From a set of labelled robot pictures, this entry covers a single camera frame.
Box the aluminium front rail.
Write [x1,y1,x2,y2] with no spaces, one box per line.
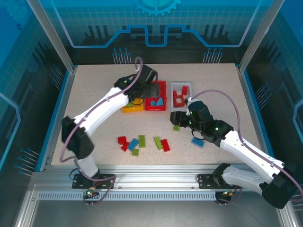
[30,164,284,190]

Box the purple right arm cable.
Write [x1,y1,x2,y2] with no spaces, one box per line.
[190,89,300,201]

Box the white plastic bin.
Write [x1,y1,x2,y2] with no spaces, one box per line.
[170,81,194,112]

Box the aluminium side rail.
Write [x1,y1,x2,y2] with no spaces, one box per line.
[39,66,78,172]
[236,65,279,172]

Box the red plastic bin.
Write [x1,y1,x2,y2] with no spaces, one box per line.
[144,80,168,111]

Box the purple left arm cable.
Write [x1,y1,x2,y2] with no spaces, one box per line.
[59,56,145,164]

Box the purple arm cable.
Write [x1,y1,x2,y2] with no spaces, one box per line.
[190,89,300,201]
[59,56,145,164]

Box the red lego window frame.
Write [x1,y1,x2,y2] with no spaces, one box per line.
[174,96,186,108]

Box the aluminium frame post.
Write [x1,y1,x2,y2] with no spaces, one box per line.
[26,0,78,73]
[238,0,286,73]

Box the long red lego brick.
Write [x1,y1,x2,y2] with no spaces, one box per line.
[160,139,171,153]

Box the yellow plastic bin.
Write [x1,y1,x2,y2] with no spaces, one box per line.
[122,99,145,114]

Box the long blue lego brick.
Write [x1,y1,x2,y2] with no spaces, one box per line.
[191,138,206,148]
[127,138,140,151]

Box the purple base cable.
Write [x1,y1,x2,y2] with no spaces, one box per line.
[81,175,117,206]
[216,184,243,206]

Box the small lit controller board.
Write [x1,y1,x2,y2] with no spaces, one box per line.
[219,190,237,198]
[84,188,100,201]

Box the slotted grey cable duct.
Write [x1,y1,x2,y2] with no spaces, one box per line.
[36,191,218,202]

